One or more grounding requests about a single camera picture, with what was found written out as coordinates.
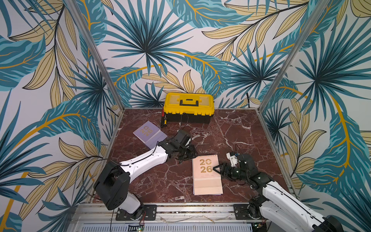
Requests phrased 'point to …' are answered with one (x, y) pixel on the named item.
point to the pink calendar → (206, 180)
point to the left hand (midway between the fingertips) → (196, 157)
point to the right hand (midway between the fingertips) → (215, 170)
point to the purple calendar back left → (150, 134)
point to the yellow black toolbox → (189, 108)
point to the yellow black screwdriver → (165, 119)
